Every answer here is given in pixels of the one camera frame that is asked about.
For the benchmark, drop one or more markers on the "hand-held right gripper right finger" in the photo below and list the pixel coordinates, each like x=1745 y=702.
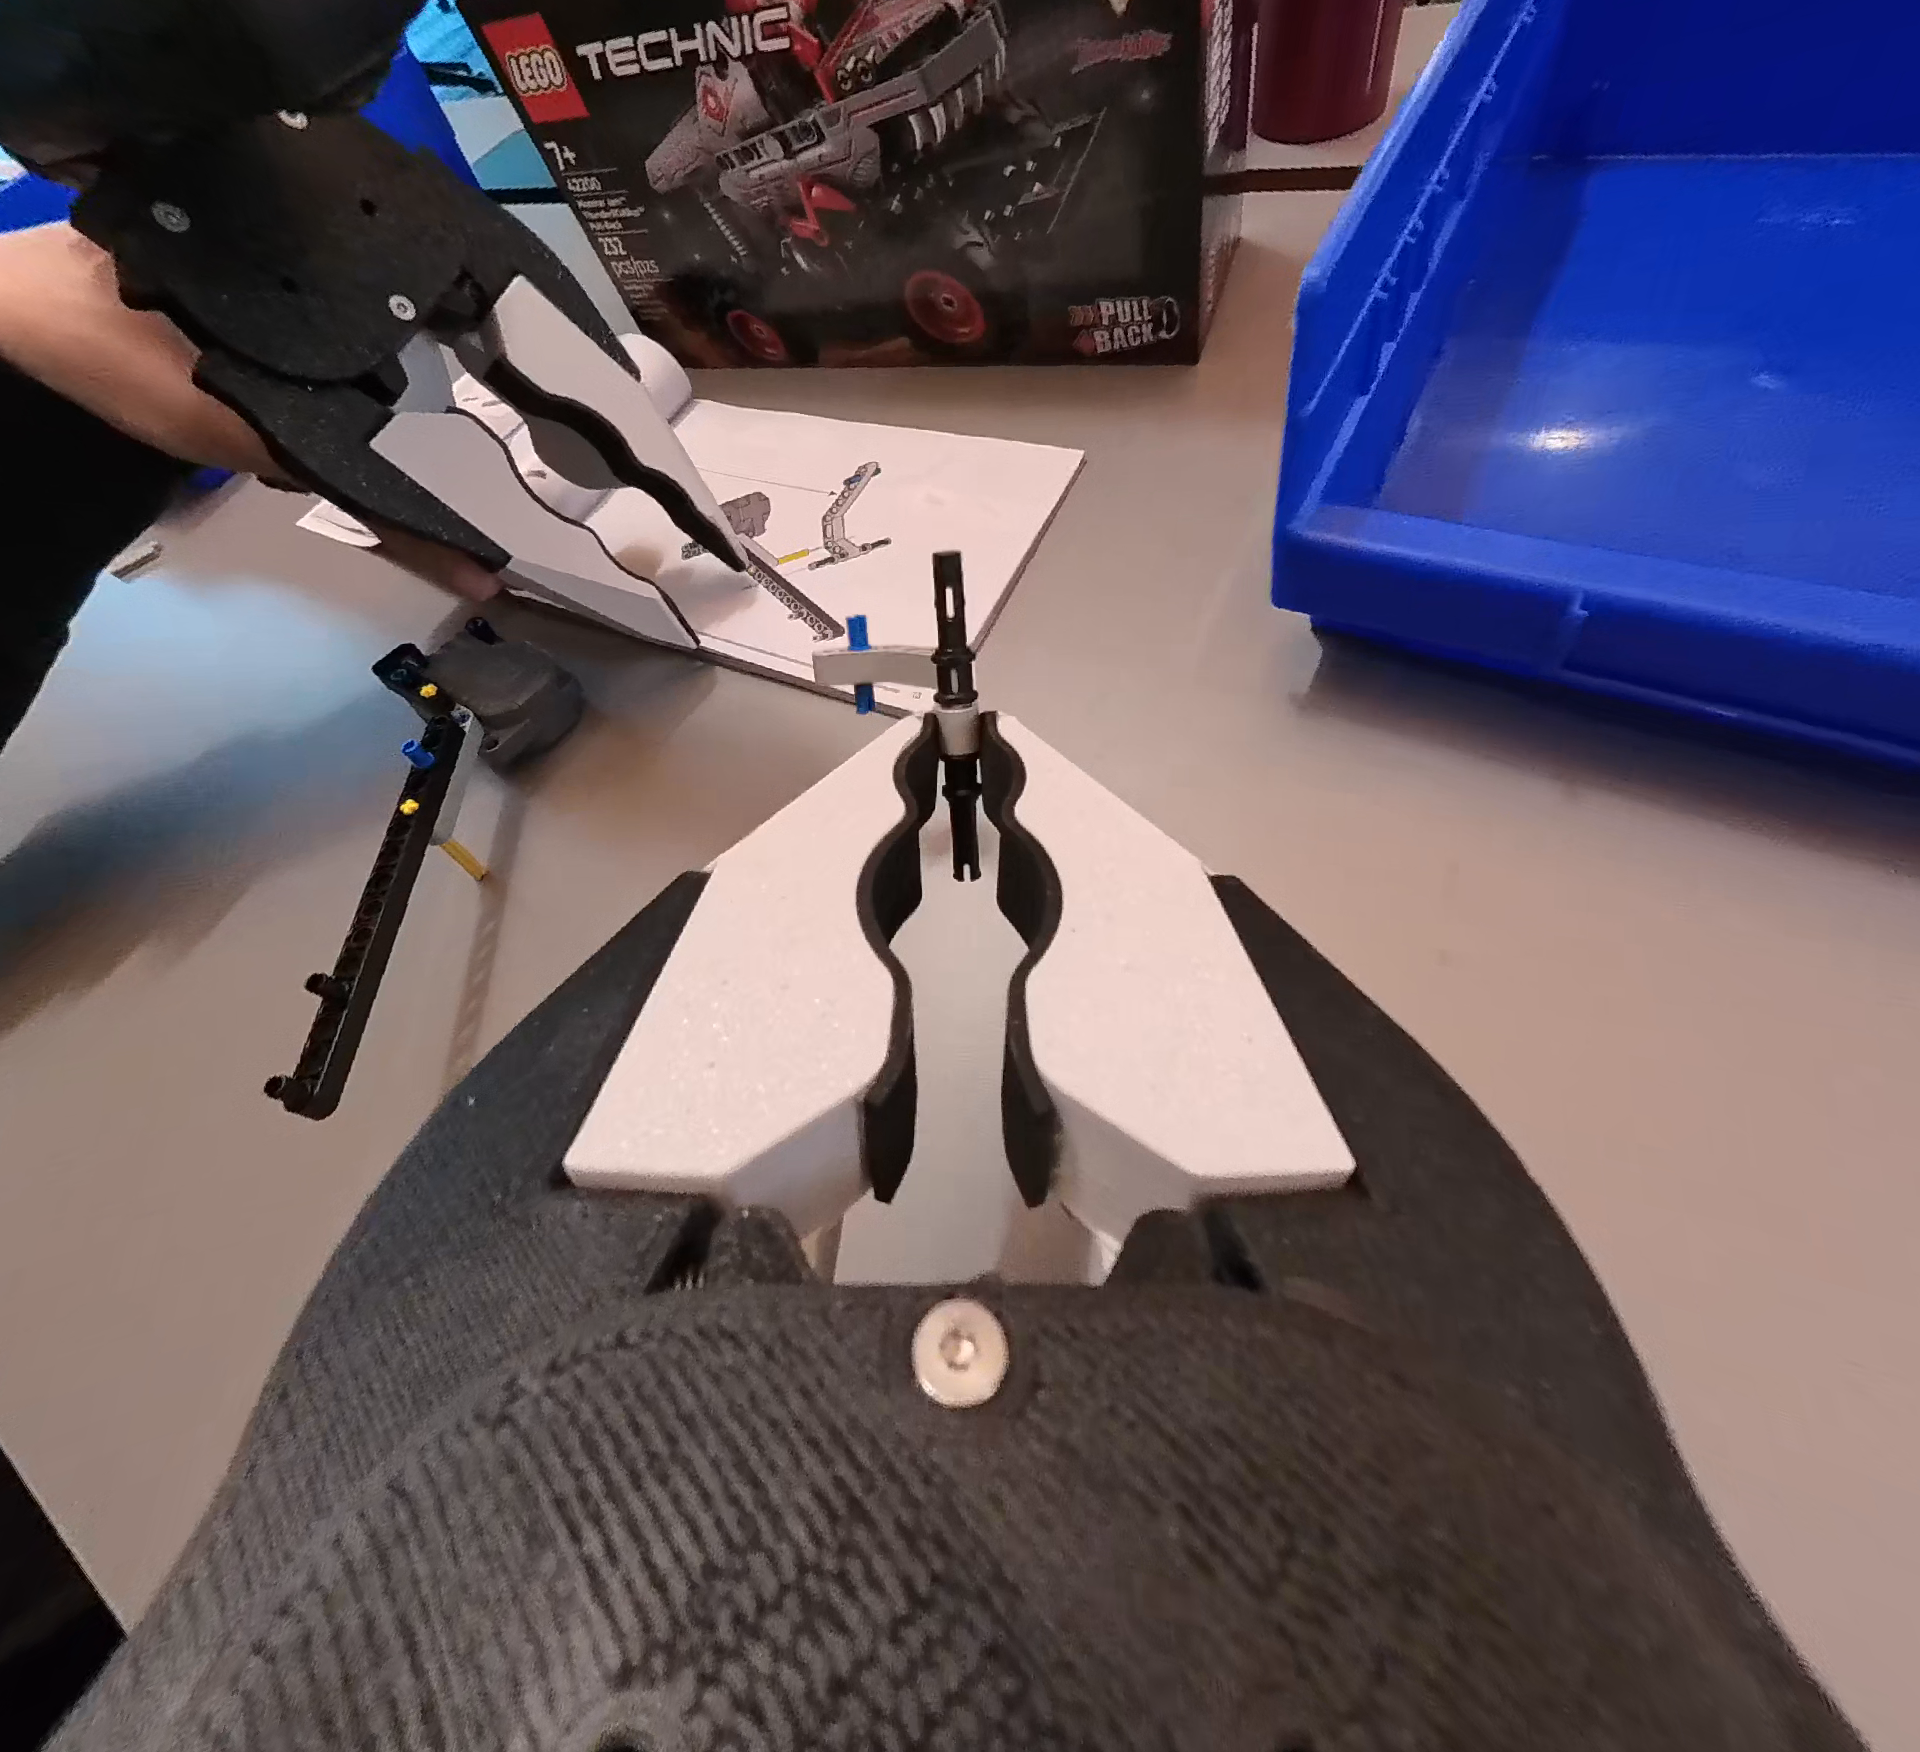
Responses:
x=1185 y=1033

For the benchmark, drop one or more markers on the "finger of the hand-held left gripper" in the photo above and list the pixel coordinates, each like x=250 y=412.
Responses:
x=525 y=531
x=608 y=410

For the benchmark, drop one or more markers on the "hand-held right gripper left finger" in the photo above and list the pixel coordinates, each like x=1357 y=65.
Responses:
x=751 y=1016

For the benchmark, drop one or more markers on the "grey motor black beam assembly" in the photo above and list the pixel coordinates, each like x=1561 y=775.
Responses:
x=516 y=702

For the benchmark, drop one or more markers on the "light grey bent toy beam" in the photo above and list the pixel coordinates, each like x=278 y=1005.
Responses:
x=892 y=664

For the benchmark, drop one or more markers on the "black toy axle pin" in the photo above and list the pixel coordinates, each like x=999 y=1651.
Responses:
x=955 y=610

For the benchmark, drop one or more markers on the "person's left forearm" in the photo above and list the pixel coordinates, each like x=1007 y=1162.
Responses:
x=60 y=522

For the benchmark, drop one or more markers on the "person's left hand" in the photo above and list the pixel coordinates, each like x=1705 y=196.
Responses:
x=89 y=326

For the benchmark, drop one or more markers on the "white instruction booklet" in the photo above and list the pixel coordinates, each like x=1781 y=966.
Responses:
x=930 y=506

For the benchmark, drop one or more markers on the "black toy truck set box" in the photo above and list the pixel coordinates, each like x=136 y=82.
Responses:
x=899 y=131

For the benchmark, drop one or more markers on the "plain blue plastic bin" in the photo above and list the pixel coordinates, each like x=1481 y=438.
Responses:
x=1651 y=356

